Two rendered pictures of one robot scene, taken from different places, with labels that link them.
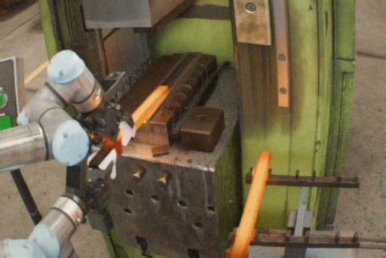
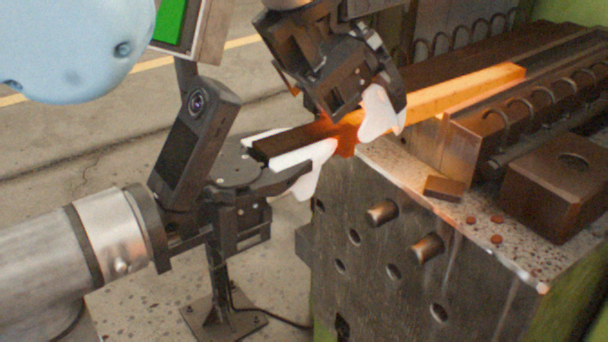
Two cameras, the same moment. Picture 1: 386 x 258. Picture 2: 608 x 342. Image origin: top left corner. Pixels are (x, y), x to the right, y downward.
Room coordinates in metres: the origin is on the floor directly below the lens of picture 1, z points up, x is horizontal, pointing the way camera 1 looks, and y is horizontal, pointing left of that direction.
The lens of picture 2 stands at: (0.48, 0.01, 1.30)
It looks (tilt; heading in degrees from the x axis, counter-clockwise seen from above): 37 degrees down; 30
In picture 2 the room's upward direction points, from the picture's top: straight up
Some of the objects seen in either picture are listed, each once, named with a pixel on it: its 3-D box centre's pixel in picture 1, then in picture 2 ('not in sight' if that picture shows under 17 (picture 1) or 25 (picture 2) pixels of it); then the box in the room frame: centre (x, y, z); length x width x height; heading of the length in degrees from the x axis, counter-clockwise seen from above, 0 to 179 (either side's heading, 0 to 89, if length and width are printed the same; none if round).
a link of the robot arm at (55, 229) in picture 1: (51, 236); (17, 276); (0.59, 0.33, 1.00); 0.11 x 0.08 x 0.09; 155
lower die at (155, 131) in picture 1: (164, 91); (514, 81); (1.22, 0.07, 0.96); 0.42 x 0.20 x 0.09; 155
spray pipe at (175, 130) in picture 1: (196, 102); (571, 125); (1.14, -0.02, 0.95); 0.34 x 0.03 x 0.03; 155
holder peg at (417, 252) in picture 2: (164, 179); (424, 250); (0.91, 0.09, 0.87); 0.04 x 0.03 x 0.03; 155
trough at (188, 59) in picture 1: (170, 82); (535, 66); (1.21, 0.05, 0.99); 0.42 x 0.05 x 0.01; 155
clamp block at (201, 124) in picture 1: (203, 128); (564, 185); (1.01, -0.03, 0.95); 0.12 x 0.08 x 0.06; 155
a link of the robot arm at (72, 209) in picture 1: (68, 213); (116, 235); (0.66, 0.30, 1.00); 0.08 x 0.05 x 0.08; 65
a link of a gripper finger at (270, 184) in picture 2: (101, 172); (268, 175); (0.78, 0.22, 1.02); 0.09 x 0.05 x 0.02; 152
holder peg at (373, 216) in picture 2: (139, 174); (380, 213); (0.94, 0.16, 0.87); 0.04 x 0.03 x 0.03; 155
